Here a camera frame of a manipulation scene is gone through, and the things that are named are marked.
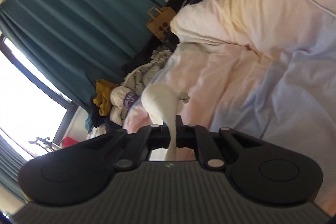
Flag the cream white sweatpants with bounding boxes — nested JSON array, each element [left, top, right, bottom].
[[141, 83, 190, 161]]

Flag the pile of clothes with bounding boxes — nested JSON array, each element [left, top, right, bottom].
[[84, 50, 172, 139]]

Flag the red bag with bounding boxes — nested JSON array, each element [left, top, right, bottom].
[[60, 136, 78, 148]]

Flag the black silver tripod stand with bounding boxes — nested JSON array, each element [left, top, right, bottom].
[[29, 137, 61, 153]]

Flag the teal curtain left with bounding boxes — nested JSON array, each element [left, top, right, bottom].
[[0, 136, 27, 203]]

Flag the teal curtain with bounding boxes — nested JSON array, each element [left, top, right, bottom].
[[0, 136, 27, 203], [1, 0, 165, 109]]

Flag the pink pastel bed sheet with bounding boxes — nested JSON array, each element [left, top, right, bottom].
[[123, 43, 336, 209]]

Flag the mustard yellow garment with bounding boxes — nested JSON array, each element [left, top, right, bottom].
[[92, 79, 118, 117]]

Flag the teal curtain right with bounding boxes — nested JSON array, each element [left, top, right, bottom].
[[1, 0, 165, 109]]

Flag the brown paper bag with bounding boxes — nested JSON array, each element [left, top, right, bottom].
[[146, 7, 177, 40]]

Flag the pastel pillow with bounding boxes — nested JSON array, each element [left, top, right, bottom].
[[170, 0, 335, 59]]

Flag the window frame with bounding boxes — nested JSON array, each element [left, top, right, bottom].
[[1, 35, 78, 159]]

